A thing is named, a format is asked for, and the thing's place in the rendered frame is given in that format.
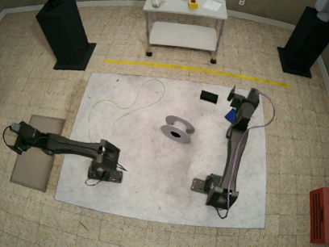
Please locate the blue notebook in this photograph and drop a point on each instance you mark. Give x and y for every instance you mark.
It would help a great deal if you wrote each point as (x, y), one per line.
(230, 115)

